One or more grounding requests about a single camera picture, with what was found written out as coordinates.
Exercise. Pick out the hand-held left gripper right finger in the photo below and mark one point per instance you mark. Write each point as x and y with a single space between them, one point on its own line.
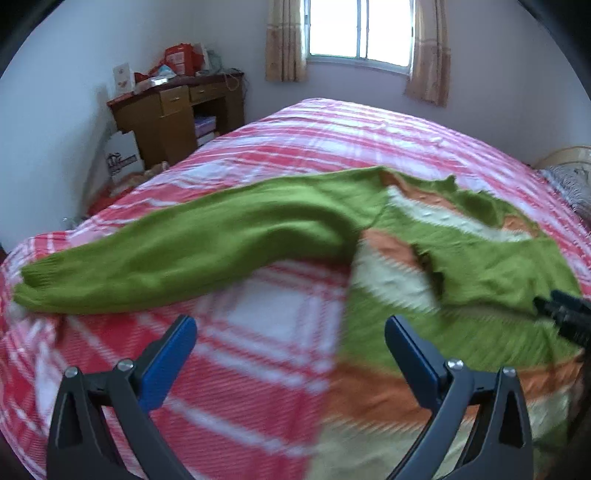
411 360

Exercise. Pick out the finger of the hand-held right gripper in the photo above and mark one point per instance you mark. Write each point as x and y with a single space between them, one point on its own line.
570 323
570 297

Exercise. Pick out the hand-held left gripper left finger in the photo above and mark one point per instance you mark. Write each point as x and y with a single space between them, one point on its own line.
171 360

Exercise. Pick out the green striped knit sweater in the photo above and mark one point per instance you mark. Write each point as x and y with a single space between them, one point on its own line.
231 240

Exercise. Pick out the red plaid bed sheet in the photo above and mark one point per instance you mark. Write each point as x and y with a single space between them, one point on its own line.
258 323

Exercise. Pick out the grey striped pillow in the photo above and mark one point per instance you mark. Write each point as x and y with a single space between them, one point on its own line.
568 187

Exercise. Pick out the cream wooden headboard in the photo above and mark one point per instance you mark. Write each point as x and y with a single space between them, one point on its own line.
565 154

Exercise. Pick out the brown wooden desk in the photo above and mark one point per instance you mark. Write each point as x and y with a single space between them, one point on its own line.
175 124

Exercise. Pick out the stack of papers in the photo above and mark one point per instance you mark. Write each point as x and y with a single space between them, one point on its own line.
205 127

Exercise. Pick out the beige patterned curtain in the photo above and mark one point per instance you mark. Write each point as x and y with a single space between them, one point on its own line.
429 50
284 41

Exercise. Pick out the white framed window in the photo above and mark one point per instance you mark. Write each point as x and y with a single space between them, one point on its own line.
337 27

